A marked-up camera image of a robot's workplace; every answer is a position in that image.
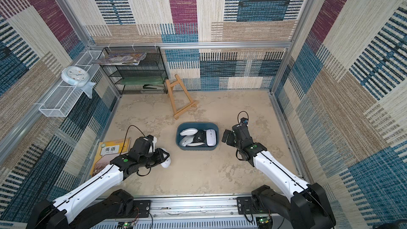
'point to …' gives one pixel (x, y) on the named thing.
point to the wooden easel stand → (193, 104)
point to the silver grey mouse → (186, 140)
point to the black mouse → (200, 137)
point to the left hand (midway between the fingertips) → (168, 154)
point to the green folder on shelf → (153, 80)
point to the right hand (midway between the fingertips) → (231, 133)
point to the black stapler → (151, 87)
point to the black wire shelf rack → (151, 65)
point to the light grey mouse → (188, 131)
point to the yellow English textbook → (108, 150)
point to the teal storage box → (197, 125)
